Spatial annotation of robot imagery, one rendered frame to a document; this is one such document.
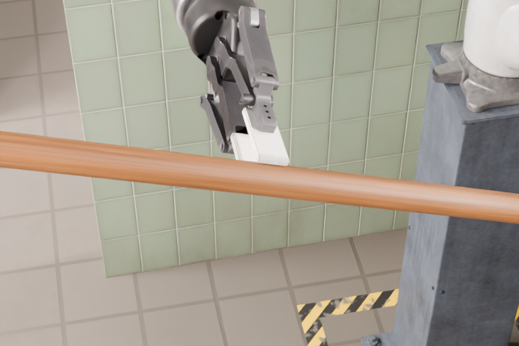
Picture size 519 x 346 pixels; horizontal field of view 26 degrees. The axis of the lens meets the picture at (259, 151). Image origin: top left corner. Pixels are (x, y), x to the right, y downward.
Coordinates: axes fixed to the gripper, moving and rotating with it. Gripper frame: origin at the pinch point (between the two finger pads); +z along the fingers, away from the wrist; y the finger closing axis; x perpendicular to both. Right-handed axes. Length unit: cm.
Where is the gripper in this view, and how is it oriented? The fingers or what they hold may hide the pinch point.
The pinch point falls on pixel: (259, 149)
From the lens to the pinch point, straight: 104.8
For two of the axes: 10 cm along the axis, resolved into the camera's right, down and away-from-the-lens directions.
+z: 2.1, 6.9, -6.9
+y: -3.5, 7.1, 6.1
